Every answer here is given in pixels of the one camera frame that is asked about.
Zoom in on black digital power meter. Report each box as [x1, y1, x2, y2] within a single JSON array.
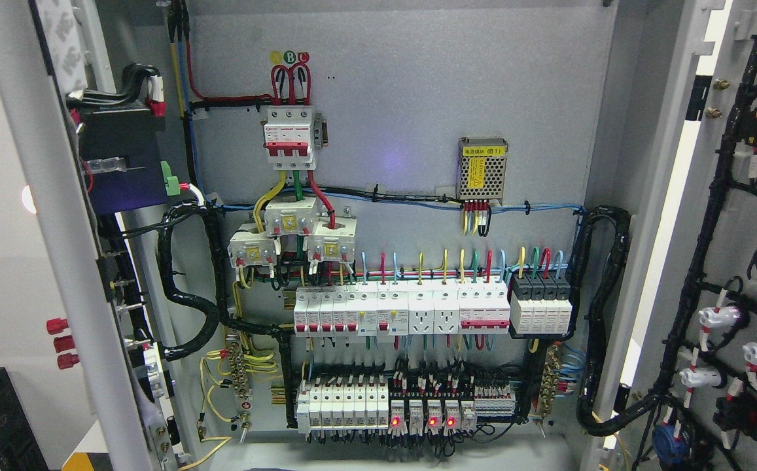
[[66, 62, 182, 215]]

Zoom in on black spiral cable loom left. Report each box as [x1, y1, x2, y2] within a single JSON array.
[[157, 201, 232, 362]]

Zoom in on black spiral cable loom right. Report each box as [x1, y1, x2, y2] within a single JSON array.
[[574, 206, 634, 438]]

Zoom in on black surge protector block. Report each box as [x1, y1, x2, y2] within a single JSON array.
[[509, 275, 574, 341]]

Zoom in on grey cabinet door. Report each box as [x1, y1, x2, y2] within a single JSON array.
[[581, 0, 757, 471], [0, 1, 179, 470]]

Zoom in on white socket breaker row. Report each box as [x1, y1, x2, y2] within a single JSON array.
[[292, 279, 510, 341]]

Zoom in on perforated metal power supply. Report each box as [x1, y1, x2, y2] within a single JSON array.
[[456, 137, 508, 200]]

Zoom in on white lower breaker row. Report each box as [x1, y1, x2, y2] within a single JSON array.
[[296, 377, 398, 438]]

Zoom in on white current transformers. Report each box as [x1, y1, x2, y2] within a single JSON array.
[[228, 196, 357, 269]]

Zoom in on black spiral cable loom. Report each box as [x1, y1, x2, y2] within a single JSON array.
[[157, 201, 232, 362], [574, 206, 634, 438]]

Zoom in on red white main breaker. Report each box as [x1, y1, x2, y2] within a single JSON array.
[[264, 105, 319, 171]]

